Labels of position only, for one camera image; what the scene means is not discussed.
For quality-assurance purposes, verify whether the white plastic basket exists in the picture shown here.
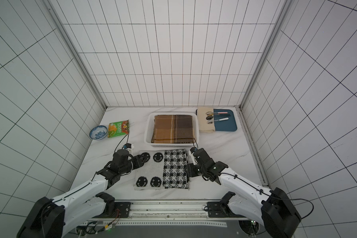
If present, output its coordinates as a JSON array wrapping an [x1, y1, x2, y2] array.
[[144, 112, 199, 147]]

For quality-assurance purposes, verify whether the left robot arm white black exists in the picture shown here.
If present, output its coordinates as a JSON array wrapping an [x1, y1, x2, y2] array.
[[16, 149, 148, 238]]

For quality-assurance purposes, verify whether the smiley face checked scarf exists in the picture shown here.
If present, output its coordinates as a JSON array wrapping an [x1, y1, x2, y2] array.
[[133, 149, 189, 190]]

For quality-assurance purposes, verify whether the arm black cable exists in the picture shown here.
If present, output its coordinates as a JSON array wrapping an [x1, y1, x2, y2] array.
[[220, 172, 314, 236], [77, 133, 130, 236]]

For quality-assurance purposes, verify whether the aluminium mounting rail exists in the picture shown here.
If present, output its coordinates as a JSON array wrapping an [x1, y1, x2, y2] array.
[[41, 182, 295, 238]]

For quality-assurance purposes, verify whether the white handled spoon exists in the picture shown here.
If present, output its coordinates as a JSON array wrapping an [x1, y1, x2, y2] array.
[[207, 118, 229, 124]]

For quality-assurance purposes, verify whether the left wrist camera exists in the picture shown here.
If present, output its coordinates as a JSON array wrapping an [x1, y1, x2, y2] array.
[[122, 143, 134, 155]]

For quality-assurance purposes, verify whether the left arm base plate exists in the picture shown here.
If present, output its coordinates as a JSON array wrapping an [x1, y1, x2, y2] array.
[[93, 202, 131, 219]]

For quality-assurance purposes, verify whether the blue white ceramic bowl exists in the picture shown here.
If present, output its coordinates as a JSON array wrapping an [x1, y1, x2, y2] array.
[[89, 125, 108, 140]]

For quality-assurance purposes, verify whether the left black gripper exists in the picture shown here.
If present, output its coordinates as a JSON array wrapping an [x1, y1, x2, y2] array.
[[119, 155, 147, 175]]

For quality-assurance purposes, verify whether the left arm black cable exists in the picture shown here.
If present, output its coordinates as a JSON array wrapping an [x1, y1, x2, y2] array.
[[77, 133, 130, 236]]

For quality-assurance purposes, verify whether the black handled spoon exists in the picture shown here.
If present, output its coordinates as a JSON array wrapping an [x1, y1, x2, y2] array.
[[206, 114, 230, 120]]

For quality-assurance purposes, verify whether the red handled spoon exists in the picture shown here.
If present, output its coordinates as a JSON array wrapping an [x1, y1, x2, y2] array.
[[206, 112, 229, 116]]

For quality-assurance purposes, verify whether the beige folded cloth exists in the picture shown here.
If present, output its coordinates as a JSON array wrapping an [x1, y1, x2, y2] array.
[[196, 107, 215, 133]]

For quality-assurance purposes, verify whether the teal tray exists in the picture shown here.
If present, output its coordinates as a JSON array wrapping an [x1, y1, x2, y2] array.
[[214, 109, 238, 132]]

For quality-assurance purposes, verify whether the brown plaid scarf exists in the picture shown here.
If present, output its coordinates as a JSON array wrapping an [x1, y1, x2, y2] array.
[[151, 115, 195, 144]]

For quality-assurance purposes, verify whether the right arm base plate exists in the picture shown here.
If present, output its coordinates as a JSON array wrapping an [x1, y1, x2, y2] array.
[[204, 202, 235, 218]]

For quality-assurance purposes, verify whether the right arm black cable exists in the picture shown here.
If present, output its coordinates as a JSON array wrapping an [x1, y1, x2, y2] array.
[[220, 172, 314, 236]]

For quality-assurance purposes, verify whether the green snack packet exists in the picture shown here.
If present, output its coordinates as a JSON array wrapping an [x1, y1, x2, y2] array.
[[108, 120, 130, 138]]

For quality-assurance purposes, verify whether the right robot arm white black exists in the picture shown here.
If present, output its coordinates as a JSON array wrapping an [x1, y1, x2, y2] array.
[[186, 147, 302, 238]]

